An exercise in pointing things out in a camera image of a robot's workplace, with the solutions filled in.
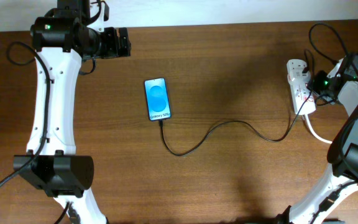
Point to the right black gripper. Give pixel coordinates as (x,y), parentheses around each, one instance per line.
(320,83)

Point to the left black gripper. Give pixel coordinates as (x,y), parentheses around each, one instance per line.
(110,33)

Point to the white power strip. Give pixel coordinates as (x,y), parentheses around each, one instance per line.
(298,78)

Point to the blue screen smartphone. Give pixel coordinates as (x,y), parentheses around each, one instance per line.
(158,104)

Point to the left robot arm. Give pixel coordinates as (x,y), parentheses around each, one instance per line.
(62,40)

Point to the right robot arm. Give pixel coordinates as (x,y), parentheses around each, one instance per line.
(340,178)

